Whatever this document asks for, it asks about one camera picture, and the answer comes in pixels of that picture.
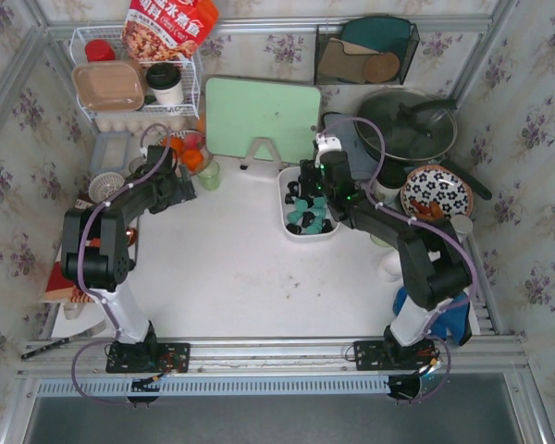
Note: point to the green translucent cup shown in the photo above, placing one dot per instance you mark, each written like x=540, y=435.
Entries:
x=209, y=176

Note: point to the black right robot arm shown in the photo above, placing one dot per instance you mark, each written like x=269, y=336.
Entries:
x=435, y=269

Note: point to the white bottle blue label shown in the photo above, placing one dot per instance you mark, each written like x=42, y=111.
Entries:
x=463, y=226

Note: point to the egg carton tray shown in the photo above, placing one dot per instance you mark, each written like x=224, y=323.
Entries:
x=137, y=124

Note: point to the red snack bag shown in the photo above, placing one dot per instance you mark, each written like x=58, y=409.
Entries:
x=162, y=30

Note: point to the pink fruit plate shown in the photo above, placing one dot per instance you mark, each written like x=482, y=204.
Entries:
x=188, y=148

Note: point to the red jar lid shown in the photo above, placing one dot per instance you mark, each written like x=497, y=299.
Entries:
x=99, y=51

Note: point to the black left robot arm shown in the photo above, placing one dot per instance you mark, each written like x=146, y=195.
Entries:
x=95, y=256

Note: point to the white coffee cup black lid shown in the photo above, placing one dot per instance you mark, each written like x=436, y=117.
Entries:
x=164, y=79

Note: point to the white storage basket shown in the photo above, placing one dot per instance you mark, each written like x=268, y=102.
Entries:
x=284, y=177

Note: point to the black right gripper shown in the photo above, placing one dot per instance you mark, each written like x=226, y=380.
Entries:
x=308, y=180

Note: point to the brown square container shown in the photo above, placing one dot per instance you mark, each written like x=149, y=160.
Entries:
x=111, y=86

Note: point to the clear lidded container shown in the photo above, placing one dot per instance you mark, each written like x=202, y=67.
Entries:
x=111, y=152

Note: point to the grey blue rectangular tray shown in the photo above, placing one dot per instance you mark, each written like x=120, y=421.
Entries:
x=362, y=164

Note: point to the striped red cloth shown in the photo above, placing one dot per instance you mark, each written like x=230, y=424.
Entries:
x=61, y=290

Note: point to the white wire rack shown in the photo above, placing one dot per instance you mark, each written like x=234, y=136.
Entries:
x=191, y=72

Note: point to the black coffee capsule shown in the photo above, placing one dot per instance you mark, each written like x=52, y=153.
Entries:
x=294, y=229
x=294, y=188

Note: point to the floral patterned plate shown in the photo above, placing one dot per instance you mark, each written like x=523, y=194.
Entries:
x=436, y=184

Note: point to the green cutting board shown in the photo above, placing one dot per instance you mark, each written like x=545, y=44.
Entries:
x=238, y=112

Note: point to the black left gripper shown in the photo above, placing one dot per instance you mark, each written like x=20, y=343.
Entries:
x=183, y=190

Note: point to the white round strainer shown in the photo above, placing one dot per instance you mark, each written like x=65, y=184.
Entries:
x=104, y=185

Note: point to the round cork coaster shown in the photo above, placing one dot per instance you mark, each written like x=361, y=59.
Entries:
x=381, y=67

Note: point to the black mesh organizer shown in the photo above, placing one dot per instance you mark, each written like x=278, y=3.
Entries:
x=340, y=55

